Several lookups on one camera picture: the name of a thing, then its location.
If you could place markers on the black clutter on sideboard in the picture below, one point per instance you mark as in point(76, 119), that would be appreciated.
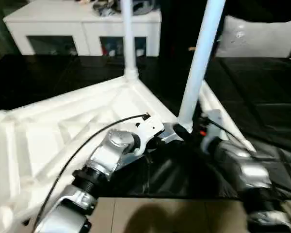
point(104, 9)

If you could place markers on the black cabinet with gold label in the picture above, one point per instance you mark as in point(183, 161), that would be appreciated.
point(177, 29)

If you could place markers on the white plastic table top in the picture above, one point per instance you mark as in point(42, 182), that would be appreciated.
point(51, 126)

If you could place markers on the white sideboard cabinet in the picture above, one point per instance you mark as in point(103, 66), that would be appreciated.
point(63, 26)

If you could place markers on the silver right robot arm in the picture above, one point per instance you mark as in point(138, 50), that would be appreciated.
point(247, 170)

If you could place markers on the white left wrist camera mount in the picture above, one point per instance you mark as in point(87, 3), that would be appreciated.
point(149, 128)

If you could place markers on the grey pillow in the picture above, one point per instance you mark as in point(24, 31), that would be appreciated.
point(257, 36)

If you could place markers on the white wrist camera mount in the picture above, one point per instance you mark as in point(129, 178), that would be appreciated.
point(149, 128)
point(213, 121)

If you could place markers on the white plastic table leg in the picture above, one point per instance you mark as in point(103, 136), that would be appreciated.
point(129, 36)
point(208, 102)
point(201, 60)
point(229, 121)

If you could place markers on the grey round pot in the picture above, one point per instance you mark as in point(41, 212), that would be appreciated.
point(143, 7)

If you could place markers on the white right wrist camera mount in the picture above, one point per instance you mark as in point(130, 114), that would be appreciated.
point(213, 121)

